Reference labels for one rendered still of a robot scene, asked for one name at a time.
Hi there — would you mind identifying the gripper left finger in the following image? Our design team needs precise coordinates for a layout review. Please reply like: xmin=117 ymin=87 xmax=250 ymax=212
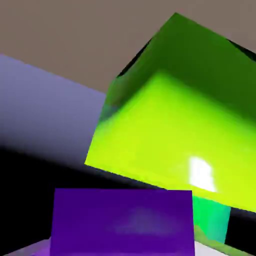
xmin=2 ymin=238 xmax=52 ymax=256

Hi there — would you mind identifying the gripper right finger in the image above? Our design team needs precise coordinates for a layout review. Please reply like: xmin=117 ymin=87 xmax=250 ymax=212
xmin=193 ymin=224 xmax=250 ymax=256

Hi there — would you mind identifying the small purple cube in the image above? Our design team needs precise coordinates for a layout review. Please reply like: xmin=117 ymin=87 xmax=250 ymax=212
xmin=49 ymin=187 xmax=196 ymax=256

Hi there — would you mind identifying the small teal green cube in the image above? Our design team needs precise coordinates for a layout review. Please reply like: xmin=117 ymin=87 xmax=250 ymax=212
xmin=191 ymin=194 xmax=232 ymax=245

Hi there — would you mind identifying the large lime green box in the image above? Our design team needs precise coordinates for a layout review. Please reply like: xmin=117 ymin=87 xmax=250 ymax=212
xmin=83 ymin=11 xmax=256 ymax=213

